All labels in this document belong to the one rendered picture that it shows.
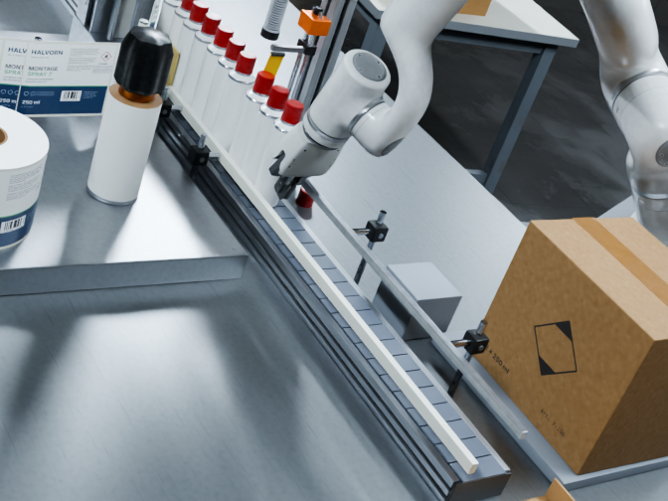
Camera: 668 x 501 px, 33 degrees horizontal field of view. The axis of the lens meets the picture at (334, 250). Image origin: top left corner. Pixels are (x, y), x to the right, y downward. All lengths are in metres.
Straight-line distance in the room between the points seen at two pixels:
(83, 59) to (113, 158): 0.23
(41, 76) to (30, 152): 0.32
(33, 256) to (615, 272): 0.89
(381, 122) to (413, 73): 0.10
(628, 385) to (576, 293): 0.16
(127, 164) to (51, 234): 0.18
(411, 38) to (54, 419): 0.77
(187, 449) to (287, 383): 0.24
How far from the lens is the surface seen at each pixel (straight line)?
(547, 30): 4.00
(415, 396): 1.70
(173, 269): 1.87
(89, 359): 1.70
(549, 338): 1.82
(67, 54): 2.05
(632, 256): 1.87
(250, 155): 2.08
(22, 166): 1.72
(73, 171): 2.02
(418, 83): 1.78
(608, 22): 1.87
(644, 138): 1.99
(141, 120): 1.88
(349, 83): 1.81
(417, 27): 1.76
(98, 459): 1.55
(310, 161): 1.94
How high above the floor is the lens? 1.89
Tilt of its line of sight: 30 degrees down
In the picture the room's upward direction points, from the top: 21 degrees clockwise
